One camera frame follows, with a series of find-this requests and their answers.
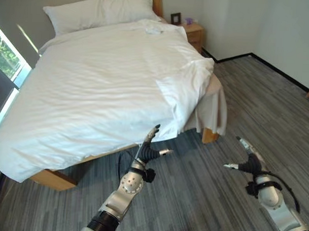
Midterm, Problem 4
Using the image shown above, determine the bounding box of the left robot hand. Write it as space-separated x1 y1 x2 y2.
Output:
135 123 175 164

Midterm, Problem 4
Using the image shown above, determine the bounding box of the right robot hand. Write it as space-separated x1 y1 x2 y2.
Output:
223 135 267 176

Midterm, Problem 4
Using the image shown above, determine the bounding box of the beige bed skirt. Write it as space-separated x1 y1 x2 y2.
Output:
184 70 229 136

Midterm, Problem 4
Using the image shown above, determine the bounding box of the white duvet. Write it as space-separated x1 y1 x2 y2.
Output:
0 14 216 189

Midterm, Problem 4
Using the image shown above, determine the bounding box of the wooden nightstand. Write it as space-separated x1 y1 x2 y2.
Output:
181 22 205 54

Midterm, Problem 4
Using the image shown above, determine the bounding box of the white pillow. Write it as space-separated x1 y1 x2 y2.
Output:
42 0 108 38
100 0 163 27

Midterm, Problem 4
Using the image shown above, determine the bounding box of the window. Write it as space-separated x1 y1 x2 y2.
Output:
0 22 35 142

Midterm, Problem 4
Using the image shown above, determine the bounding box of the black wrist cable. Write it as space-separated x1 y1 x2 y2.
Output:
261 171 302 213

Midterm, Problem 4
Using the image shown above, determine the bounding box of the wooden bed frame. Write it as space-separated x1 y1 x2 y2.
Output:
29 0 224 197

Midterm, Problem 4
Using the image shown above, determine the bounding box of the dark picture frame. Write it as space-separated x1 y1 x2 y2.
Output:
170 12 182 25

